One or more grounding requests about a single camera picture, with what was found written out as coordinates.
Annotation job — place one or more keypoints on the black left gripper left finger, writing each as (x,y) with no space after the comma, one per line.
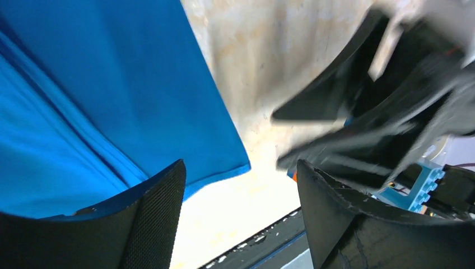
(134,229)

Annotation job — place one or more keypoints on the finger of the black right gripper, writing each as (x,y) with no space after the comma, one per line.
(434,99)
(333,93)

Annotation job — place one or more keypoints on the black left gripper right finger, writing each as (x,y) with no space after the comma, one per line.
(347,229)

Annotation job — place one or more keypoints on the colourful toy brick assembly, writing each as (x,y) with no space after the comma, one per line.
(419,189)

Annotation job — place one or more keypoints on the blue cloth napkin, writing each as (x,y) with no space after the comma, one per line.
(99,96)

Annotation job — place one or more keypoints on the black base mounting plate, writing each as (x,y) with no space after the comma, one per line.
(263,245)

